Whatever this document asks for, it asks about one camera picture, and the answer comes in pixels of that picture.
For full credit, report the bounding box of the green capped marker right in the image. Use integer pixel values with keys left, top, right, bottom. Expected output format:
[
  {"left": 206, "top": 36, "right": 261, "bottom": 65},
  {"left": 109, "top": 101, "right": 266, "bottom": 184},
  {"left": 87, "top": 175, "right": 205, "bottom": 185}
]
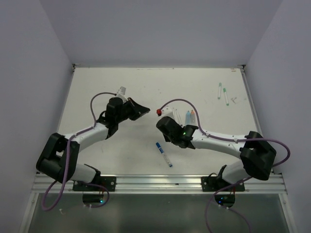
[{"left": 223, "top": 88, "right": 229, "bottom": 106}]

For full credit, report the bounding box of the dark blue capped marker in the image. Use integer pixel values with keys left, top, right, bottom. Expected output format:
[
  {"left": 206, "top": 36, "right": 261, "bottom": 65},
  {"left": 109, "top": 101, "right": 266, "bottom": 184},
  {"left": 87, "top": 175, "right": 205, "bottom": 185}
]
[{"left": 156, "top": 142, "right": 173, "bottom": 167}]

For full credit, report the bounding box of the green capped marker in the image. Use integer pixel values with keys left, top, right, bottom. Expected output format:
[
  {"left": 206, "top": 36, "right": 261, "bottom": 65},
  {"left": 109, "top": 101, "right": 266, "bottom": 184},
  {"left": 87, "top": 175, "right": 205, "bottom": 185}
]
[
  {"left": 223, "top": 88, "right": 229, "bottom": 106},
  {"left": 217, "top": 83, "right": 222, "bottom": 100}
]

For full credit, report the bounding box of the orange highlighter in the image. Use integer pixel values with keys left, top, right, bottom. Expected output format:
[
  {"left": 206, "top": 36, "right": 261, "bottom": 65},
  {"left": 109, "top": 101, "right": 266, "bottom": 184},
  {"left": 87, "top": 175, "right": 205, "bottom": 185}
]
[{"left": 190, "top": 110, "right": 196, "bottom": 124}]

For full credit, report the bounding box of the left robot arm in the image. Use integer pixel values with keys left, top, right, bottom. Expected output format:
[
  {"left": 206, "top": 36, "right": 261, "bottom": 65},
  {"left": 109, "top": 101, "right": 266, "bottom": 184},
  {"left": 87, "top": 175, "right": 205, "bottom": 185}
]
[{"left": 36, "top": 97, "right": 150, "bottom": 191}]

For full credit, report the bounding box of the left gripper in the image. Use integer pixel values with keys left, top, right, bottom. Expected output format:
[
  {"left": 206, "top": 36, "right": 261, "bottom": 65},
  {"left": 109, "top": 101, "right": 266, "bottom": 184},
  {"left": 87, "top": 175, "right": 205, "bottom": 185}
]
[{"left": 116, "top": 97, "right": 150, "bottom": 123}]

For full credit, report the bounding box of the aluminium rail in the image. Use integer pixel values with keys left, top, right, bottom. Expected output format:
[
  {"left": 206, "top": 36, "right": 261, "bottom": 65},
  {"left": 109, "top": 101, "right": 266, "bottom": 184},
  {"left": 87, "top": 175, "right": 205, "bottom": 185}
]
[{"left": 31, "top": 172, "right": 289, "bottom": 195}]

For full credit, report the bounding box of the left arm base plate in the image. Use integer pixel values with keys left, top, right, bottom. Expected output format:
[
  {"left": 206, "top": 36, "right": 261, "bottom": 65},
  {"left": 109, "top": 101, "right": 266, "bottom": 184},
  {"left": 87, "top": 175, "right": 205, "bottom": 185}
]
[{"left": 73, "top": 176, "right": 117, "bottom": 192}]

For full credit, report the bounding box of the green capped marker left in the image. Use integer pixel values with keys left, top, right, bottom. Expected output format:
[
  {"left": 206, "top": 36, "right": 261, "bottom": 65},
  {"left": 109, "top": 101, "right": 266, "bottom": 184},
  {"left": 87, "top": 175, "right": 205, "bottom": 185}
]
[{"left": 217, "top": 83, "right": 222, "bottom": 100}]

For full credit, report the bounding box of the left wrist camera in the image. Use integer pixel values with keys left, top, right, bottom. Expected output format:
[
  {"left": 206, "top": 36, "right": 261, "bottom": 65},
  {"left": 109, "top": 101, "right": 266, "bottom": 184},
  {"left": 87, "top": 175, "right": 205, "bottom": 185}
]
[{"left": 115, "top": 86, "right": 128, "bottom": 103}]

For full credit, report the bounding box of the light blue highlighter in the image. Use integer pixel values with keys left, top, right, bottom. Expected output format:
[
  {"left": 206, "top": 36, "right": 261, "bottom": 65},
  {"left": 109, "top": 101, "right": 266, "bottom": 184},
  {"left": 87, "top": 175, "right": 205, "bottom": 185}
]
[{"left": 185, "top": 111, "right": 191, "bottom": 125}]

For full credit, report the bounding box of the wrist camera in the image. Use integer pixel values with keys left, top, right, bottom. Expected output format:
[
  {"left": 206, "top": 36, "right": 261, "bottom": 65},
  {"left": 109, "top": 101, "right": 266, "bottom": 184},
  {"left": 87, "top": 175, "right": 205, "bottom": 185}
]
[
  {"left": 156, "top": 107, "right": 175, "bottom": 119},
  {"left": 115, "top": 86, "right": 128, "bottom": 103}
]

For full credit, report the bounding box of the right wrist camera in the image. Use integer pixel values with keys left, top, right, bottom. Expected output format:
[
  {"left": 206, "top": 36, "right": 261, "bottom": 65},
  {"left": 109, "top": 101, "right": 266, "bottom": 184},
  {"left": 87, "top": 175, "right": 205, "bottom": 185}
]
[{"left": 156, "top": 107, "right": 175, "bottom": 119}]

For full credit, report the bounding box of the purple capped marker pen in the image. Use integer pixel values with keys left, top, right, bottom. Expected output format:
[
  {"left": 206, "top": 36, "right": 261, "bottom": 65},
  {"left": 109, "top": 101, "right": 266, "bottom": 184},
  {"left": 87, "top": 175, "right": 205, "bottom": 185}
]
[{"left": 175, "top": 110, "right": 183, "bottom": 126}]

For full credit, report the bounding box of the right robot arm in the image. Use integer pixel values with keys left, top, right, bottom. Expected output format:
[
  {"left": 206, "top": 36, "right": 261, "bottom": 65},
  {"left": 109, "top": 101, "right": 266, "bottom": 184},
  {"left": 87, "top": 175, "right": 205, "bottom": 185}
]
[{"left": 156, "top": 116, "right": 276, "bottom": 191}]

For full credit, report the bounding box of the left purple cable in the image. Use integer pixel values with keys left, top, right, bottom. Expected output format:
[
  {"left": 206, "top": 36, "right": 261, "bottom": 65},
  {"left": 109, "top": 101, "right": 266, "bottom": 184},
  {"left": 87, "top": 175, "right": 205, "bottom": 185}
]
[{"left": 41, "top": 92, "right": 117, "bottom": 211}]

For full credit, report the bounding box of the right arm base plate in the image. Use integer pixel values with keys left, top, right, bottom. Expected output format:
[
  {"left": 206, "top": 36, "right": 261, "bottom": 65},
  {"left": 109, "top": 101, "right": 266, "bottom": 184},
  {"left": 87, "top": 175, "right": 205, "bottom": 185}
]
[{"left": 201, "top": 173, "right": 245, "bottom": 192}]

